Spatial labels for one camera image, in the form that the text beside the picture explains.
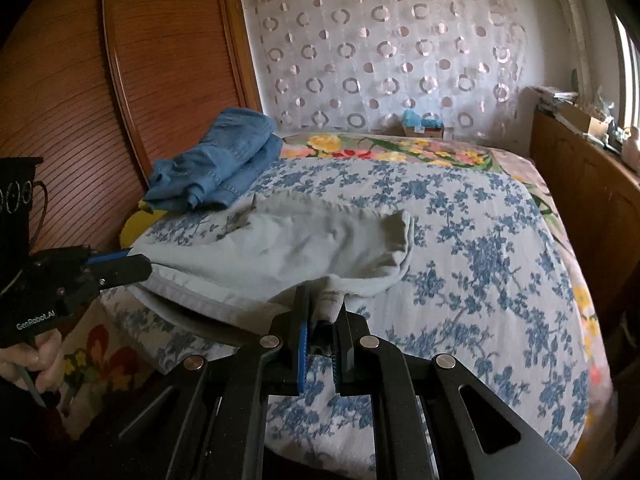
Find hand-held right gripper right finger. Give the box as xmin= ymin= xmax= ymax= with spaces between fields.
xmin=330 ymin=305 xmax=583 ymax=480

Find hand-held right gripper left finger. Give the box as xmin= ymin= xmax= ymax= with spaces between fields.
xmin=115 ymin=284 xmax=312 ymax=480

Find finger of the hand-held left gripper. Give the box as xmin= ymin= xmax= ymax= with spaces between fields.
xmin=95 ymin=254 xmax=152 ymax=288
xmin=82 ymin=250 xmax=135 ymax=268

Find grey pants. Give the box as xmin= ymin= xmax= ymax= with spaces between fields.
xmin=131 ymin=191 xmax=416 ymax=348

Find person's left forearm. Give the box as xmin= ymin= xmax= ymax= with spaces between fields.
xmin=0 ymin=372 xmax=71 ymax=480

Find person's left hand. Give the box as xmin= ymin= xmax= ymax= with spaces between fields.
xmin=0 ymin=332 xmax=66 ymax=395

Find yellow plush toy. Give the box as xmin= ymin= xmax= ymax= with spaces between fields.
xmin=119 ymin=200 xmax=166 ymax=248

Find blue denim jeans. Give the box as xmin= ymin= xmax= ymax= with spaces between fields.
xmin=139 ymin=106 xmax=285 ymax=212

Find blue floral bedsheet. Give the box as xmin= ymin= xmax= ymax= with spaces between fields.
xmin=100 ymin=152 xmax=591 ymax=476

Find wooden slatted wardrobe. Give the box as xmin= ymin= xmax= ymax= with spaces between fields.
xmin=0 ymin=0 xmax=263 ymax=311

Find small cardboard box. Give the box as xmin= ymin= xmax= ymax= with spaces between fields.
xmin=402 ymin=122 xmax=446 ymax=140

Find wooden low cabinet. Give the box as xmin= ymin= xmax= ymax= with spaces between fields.
xmin=527 ymin=105 xmax=640 ymax=376

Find circle-patterned sheer curtain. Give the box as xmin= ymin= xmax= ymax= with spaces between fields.
xmin=241 ymin=0 xmax=528 ymax=136

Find stack of papers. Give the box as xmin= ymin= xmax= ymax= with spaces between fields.
xmin=525 ymin=85 xmax=576 ymax=108

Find open cardboard box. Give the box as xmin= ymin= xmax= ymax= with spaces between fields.
xmin=555 ymin=102 xmax=613 ymax=133

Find pink bottle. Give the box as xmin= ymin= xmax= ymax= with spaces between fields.
xmin=622 ymin=125 xmax=640 ymax=166

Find clear plastic bag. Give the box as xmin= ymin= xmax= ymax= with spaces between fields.
xmin=590 ymin=85 xmax=617 ymax=117

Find pale window curtain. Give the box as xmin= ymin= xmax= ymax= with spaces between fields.
xmin=545 ymin=0 xmax=596 ymax=96

